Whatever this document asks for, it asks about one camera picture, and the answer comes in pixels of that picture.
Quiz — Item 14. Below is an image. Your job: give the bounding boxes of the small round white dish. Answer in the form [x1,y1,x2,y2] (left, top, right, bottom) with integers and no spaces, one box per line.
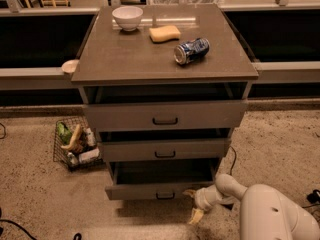
[61,59,79,74]

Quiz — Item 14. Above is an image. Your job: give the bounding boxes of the grey drawer cabinet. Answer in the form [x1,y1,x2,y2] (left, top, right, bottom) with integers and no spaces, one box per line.
[71,3,260,178]

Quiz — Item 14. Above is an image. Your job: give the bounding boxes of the grey bottom drawer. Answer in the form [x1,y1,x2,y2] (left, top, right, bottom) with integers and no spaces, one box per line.
[105,158,221,200]

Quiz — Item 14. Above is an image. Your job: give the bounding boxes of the yellow banana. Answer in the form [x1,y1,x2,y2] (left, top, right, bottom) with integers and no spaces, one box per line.
[61,124,83,152]

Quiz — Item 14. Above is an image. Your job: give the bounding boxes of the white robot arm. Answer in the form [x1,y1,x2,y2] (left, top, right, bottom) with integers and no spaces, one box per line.
[183,174,320,240]

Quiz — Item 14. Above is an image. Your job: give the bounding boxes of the grey metal railing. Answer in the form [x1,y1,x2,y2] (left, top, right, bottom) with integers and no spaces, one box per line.
[0,0,320,90]

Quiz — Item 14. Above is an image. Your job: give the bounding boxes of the small white bottle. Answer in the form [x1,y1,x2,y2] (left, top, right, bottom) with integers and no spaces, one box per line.
[85,128,96,147]

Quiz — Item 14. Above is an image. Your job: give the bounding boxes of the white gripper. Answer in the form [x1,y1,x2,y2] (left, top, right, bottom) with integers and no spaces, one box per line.
[183,185,215,225]

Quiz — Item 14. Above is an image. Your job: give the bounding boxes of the black power cable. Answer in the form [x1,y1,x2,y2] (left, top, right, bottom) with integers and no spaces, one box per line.
[228,145,320,215]

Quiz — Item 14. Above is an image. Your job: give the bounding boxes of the grey middle drawer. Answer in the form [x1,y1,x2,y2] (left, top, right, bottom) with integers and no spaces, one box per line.
[99,129,231,162]

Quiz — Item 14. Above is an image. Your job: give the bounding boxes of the yellow sponge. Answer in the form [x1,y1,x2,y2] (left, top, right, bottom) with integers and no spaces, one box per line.
[149,25,181,43]

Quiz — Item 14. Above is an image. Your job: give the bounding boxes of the green snack bag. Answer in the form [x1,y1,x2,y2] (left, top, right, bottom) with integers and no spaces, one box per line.
[56,121,72,145]

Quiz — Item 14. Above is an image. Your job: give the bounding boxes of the grey top drawer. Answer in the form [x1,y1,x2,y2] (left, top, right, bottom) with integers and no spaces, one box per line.
[84,83,247,131]

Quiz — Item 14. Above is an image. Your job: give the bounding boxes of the white packet in basket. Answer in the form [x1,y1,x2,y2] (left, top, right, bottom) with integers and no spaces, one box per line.
[78,148,100,164]

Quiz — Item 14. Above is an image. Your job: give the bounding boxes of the black wire basket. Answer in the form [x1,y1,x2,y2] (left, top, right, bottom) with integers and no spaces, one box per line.
[53,116,104,171]

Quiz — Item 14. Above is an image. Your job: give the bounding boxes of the grey drawer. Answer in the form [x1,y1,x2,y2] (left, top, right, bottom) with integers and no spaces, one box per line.
[105,158,221,200]
[99,129,231,162]
[84,83,247,131]

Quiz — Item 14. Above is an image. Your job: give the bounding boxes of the blue soda can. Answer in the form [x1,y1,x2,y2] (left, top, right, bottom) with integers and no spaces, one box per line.
[174,38,210,65]

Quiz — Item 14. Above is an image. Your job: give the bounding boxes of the black cable at left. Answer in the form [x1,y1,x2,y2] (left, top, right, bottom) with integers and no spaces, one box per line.
[0,206,83,240]

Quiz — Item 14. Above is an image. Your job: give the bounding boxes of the white ceramic bowl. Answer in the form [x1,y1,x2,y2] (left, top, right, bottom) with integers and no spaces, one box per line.
[112,6,143,31]

